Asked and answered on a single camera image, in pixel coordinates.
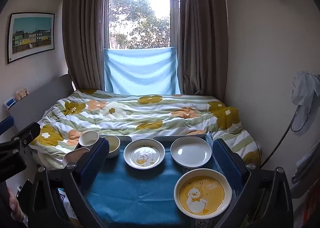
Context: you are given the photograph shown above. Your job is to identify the white bowl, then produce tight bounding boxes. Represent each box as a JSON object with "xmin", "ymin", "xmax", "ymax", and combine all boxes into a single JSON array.
[{"xmin": 79, "ymin": 130, "xmax": 100, "ymax": 148}]

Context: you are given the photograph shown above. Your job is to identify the plain white plate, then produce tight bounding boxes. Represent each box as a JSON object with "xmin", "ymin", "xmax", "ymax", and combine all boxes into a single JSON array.
[{"xmin": 170, "ymin": 137, "xmax": 212, "ymax": 168}]

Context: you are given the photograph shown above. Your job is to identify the light blue window cloth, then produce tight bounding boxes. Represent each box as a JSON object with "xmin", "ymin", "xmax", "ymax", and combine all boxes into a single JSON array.
[{"xmin": 103, "ymin": 46, "xmax": 182, "ymax": 95}]

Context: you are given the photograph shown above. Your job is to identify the floral striped blanket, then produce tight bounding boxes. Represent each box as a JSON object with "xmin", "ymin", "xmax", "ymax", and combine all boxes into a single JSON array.
[{"xmin": 29, "ymin": 89, "xmax": 262, "ymax": 171}]

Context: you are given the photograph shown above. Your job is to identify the small white duck plate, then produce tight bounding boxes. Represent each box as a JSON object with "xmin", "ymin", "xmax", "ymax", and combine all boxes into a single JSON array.
[{"xmin": 123, "ymin": 138, "xmax": 165, "ymax": 170}]

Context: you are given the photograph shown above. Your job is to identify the framed wall picture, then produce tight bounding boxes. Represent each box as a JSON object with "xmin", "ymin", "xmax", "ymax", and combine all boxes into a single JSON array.
[{"xmin": 7, "ymin": 12, "xmax": 55, "ymax": 65}]

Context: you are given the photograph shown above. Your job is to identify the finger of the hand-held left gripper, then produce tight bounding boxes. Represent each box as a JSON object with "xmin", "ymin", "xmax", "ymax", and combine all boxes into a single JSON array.
[
  {"xmin": 10, "ymin": 122, "xmax": 41, "ymax": 153},
  {"xmin": 0, "ymin": 116, "xmax": 14, "ymax": 139}
]

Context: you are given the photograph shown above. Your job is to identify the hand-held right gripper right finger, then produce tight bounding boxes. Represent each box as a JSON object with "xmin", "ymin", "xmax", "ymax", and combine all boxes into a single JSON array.
[{"xmin": 205, "ymin": 131, "xmax": 294, "ymax": 228}]

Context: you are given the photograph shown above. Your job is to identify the grey bed headboard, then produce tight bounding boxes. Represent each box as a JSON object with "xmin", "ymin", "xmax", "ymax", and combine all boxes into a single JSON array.
[{"xmin": 7, "ymin": 73, "xmax": 75, "ymax": 128}]

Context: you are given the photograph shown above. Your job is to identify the cream bowl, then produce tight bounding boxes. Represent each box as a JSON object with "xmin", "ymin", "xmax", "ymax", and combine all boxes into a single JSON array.
[{"xmin": 102, "ymin": 135, "xmax": 121, "ymax": 158}]

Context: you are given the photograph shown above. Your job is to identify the stack of duck plates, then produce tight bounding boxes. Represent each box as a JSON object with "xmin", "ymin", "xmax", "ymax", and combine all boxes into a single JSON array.
[{"xmin": 174, "ymin": 168, "xmax": 233, "ymax": 220}]

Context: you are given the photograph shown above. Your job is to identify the window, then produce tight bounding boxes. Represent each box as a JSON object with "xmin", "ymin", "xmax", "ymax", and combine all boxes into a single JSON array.
[{"xmin": 105, "ymin": 0, "xmax": 180, "ymax": 50}]

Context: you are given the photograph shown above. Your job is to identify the black cable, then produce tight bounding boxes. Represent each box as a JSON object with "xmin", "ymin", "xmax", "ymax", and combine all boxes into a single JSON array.
[{"xmin": 260, "ymin": 105, "xmax": 299, "ymax": 168}]

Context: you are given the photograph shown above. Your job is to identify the cloth covered standing fan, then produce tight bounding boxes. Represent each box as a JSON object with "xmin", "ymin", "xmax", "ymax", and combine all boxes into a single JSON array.
[{"xmin": 291, "ymin": 70, "xmax": 320, "ymax": 138}]

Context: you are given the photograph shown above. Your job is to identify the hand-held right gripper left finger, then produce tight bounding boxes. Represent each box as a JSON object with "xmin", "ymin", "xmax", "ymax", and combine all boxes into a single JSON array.
[{"xmin": 30, "ymin": 137, "xmax": 110, "ymax": 228}]

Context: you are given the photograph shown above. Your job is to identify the brown curtain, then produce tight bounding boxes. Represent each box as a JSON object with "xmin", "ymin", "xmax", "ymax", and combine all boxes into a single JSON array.
[
  {"xmin": 176, "ymin": 0, "xmax": 229, "ymax": 96},
  {"xmin": 61, "ymin": 0, "xmax": 107, "ymax": 92}
]

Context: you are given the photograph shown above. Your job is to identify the small blue packet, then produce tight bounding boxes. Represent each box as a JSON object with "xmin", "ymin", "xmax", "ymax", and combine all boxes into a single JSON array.
[{"xmin": 4, "ymin": 97, "xmax": 17, "ymax": 110}]

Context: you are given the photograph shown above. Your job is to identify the small cardboard box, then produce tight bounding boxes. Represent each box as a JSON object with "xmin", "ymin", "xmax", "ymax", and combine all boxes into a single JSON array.
[{"xmin": 15, "ymin": 88, "xmax": 30, "ymax": 100}]

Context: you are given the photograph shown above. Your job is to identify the blue table cloth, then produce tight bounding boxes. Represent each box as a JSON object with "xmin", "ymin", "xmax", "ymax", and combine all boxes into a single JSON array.
[{"xmin": 85, "ymin": 140, "xmax": 225, "ymax": 228}]

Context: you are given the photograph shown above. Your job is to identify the person's left hand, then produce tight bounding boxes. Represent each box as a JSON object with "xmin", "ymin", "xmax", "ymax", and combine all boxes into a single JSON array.
[{"xmin": 9, "ymin": 188, "xmax": 27, "ymax": 227}]

